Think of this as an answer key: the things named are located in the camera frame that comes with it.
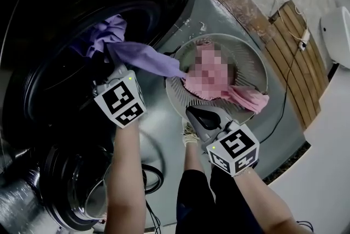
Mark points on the black washing machine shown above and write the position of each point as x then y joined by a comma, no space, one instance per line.
164,6

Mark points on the person's left leg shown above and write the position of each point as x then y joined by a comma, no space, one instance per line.
192,157

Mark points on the purple clothes garment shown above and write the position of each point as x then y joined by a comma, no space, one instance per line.
142,55

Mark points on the white toilet with open lid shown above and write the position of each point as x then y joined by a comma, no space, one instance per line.
336,36

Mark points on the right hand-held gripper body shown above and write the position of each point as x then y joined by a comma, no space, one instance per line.
235,148

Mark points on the person's left shoe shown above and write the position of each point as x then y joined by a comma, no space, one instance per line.
190,134

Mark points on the person's left forearm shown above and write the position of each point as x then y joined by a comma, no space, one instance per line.
125,172

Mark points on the person's black shorts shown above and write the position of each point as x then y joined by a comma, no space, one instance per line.
197,200

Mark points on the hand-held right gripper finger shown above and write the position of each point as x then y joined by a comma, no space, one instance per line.
221,116
202,134

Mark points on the pink clothes garment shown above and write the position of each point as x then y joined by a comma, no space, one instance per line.
213,77

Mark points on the person's right forearm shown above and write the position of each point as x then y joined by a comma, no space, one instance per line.
262,200

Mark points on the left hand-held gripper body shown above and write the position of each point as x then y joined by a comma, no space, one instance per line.
120,101

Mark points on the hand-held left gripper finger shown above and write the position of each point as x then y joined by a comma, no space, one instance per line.
119,70

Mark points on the wooden slat mat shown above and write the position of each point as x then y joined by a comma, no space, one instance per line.
295,63

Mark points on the white power strip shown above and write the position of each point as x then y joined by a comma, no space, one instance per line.
304,40

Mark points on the pale green laundry basket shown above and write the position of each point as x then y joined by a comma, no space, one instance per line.
251,63

